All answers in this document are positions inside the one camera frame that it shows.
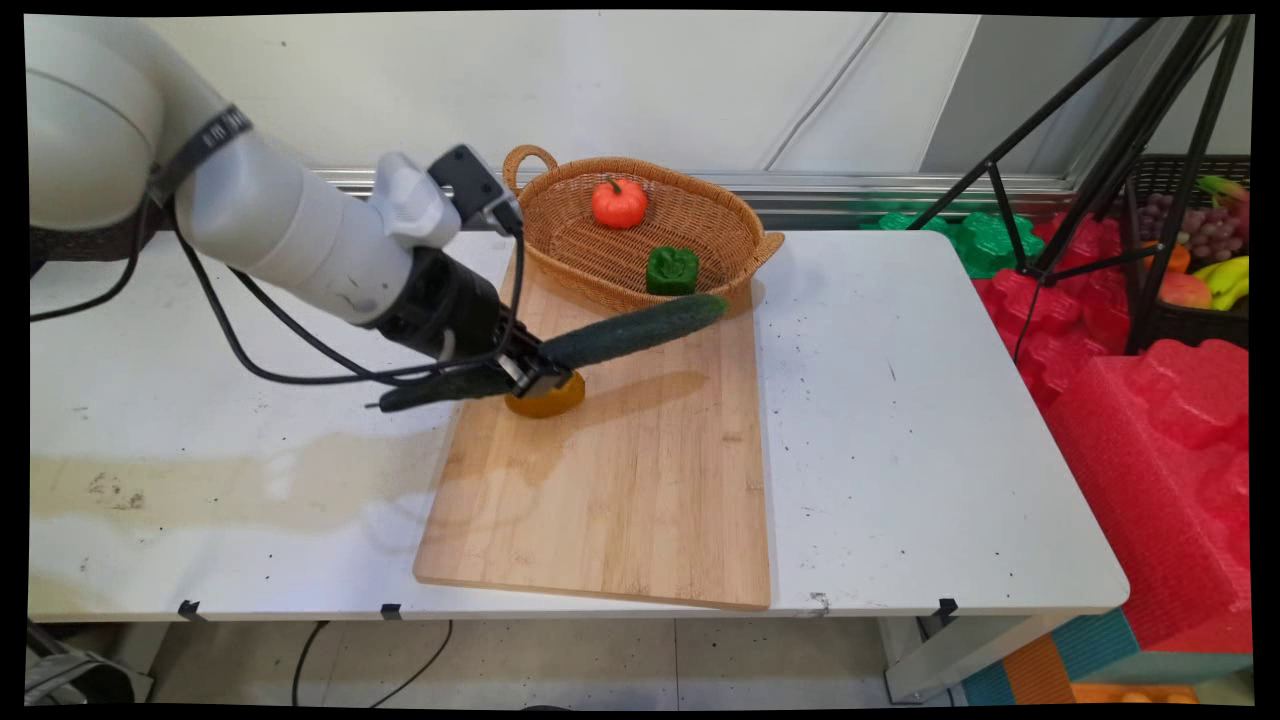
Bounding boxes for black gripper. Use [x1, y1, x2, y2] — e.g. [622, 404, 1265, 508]
[375, 248, 574, 399]

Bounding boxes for dark green toy cucumber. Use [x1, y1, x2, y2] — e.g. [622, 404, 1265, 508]
[377, 293, 730, 415]

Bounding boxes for orange toy fruit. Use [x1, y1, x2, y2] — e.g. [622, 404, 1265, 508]
[503, 370, 588, 420]

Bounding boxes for brown wicker basket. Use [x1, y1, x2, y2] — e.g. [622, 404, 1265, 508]
[502, 145, 786, 317]

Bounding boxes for wooden cutting board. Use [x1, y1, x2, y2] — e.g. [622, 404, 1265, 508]
[413, 250, 772, 612]

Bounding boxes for green toy bell pepper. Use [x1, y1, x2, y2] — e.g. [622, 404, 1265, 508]
[645, 247, 700, 297]

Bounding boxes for red toy tomato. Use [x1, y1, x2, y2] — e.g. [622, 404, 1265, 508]
[591, 177, 649, 230]

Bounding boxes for green foam mat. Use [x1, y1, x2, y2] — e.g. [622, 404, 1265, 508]
[862, 209, 1047, 280]

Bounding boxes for black woven basket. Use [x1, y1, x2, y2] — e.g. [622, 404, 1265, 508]
[29, 222, 179, 269]

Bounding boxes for white table leg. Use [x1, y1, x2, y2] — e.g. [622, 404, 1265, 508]
[880, 610, 1086, 704]

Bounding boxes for small red foam mat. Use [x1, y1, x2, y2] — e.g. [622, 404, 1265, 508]
[973, 212, 1136, 406]

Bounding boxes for grey black floor equipment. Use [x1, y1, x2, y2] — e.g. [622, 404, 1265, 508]
[26, 622, 156, 707]

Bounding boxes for large red foam mat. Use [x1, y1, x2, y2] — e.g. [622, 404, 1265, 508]
[1043, 338, 1253, 653]

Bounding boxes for black tripod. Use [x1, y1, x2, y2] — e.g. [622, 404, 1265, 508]
[905, 15, 1251, 363]

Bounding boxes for teal and orange foam block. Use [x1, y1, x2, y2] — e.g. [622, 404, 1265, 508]
[962, 608, 1253, 707]

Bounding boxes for black plastic crate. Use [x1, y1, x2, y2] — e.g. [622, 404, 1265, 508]
[1128, 154, 1251, 353]

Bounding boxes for orange toy peach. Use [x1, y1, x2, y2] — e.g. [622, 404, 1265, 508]
[1159, 271, 1213, 310]

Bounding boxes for purple toy grapes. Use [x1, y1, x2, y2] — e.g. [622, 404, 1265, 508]
[1140, 193, 1249, 263]

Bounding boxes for yellow toy bananas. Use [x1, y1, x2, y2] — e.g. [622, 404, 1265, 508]
[1193, 256, 1251, 312]

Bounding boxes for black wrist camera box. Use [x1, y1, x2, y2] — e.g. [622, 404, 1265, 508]
[428, 144, 524, 237]

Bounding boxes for black camera cable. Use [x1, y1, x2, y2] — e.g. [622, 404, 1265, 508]
[172, 200, 527, 388]

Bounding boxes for black floor cable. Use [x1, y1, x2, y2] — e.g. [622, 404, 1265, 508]
[368, 620, 454, 708]
[291, 620, 332, 707]

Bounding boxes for aluminium wall rail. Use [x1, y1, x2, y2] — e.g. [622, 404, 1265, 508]
[312, 168, 1079, 217]

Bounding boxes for black strap on arm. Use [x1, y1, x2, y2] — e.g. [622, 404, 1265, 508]
[150, 104, 254, 207]

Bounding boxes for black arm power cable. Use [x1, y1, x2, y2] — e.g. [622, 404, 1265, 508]
[30, 205, 153, 324]

